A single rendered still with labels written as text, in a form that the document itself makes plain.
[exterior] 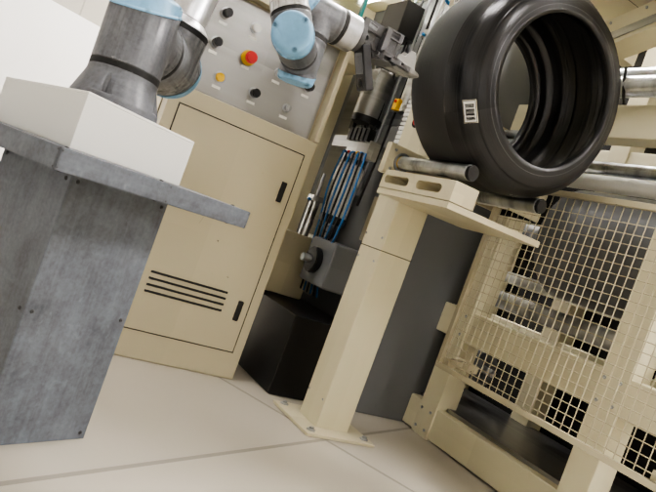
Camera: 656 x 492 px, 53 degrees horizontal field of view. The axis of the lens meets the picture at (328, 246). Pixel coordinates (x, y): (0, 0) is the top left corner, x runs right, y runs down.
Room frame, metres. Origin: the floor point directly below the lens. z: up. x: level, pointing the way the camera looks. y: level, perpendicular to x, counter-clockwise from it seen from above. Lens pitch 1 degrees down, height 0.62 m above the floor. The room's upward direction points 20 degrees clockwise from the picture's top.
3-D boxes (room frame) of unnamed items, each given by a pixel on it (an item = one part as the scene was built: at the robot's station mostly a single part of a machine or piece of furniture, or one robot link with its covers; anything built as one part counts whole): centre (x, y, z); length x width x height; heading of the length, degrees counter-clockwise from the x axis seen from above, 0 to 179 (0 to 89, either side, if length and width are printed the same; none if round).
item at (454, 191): (1.94, -0.21, 0.84); 0.36 x 0.09 x 0.06; 30
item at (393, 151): (2.17, -0.24, 0.90); 0.40 x 0.03 x 0.10; 120
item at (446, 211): (2.01, -0.33, 0.80); 0.37 x 0.36 x 0.02; 120
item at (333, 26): (1.60, 0.21, 1.09); 0.12 x 0.09 x 0.10; 120
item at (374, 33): (1.68, 0.06, 1.10); 0.12 x 0.08 x 0.09; 120
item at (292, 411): (2.23, -0.19, 0.01); 0.27 x 0.27 x 0.02; 30
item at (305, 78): (1.58, 0.21, 0.98); 0.12 x 0.09 x 0.12; 175
